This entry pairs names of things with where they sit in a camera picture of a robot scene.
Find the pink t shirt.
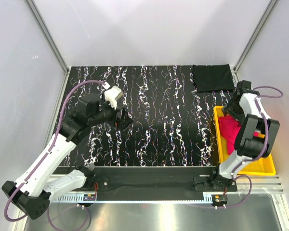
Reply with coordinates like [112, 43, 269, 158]
[218, 115, 259, 154]

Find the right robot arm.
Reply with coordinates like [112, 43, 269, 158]
[208, 80, 280, 191]

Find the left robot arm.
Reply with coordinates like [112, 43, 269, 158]
[1, 87, 133, 219]

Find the folded black t shirt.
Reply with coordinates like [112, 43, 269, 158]
[191, 64, 235, 93]

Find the yellow plastic bin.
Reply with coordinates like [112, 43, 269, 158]
[213, 106, 279, 177]

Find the left connector block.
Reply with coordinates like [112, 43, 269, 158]
[83, 192, 96, 201]

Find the connector block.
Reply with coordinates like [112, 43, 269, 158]
[213, 194, 228, 204]
[83, 192, 96, 201]

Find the right connector block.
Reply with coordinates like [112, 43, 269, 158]
[213, 194, 228, 204]

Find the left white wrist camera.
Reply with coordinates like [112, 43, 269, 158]
[104, 86, 123, 110]

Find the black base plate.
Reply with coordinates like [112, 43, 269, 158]
[38, 166, 238, 202]

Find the slotted cable duct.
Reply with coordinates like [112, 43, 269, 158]
[54, 192, 213, 204]

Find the right aluminium frame post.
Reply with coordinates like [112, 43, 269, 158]
[233, 0, 279, 73]

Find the aluminium frame post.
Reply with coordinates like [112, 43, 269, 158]
[233, 0, 279, 73]
[24, 0, 70, 73]

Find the left aluminium frame post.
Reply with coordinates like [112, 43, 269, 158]
[24, 0, 70, 73]

